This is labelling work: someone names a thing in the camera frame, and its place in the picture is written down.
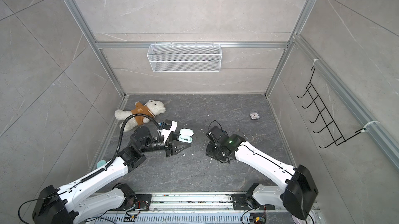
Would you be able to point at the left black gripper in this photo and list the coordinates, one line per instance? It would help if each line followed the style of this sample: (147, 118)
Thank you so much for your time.
(170, 146)

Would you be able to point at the small black square box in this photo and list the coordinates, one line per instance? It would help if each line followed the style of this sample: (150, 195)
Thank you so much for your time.
(254, 115)

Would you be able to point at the teal round disc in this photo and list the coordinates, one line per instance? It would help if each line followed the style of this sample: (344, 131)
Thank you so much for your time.
(101, 163)

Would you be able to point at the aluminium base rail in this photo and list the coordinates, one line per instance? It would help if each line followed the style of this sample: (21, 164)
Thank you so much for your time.
(187, 208)

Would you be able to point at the green earbud charging case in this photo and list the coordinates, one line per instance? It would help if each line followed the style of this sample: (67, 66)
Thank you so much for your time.
(185, 135)

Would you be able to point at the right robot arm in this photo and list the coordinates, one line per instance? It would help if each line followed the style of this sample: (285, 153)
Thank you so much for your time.
(296, 189)

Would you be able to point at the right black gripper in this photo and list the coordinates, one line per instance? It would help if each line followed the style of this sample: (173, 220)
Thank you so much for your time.
(209, 153)

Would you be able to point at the black wall hook rack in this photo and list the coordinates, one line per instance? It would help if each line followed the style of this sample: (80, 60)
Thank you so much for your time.
(324, 116)

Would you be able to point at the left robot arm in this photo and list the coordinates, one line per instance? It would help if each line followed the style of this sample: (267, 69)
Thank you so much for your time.
(77, 201)

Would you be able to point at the white wire mesh basket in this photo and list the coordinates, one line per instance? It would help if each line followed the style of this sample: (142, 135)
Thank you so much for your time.
(185, 57)

